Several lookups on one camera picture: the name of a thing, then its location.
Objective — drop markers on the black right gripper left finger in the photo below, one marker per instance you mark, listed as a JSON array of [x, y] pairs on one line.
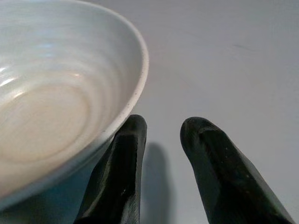
[[116, 182]]

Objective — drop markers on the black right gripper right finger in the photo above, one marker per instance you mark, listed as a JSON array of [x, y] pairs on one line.
[[229, 182]]

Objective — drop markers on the white ceramic bowl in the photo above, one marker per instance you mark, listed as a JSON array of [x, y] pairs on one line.
[[58, 93]]

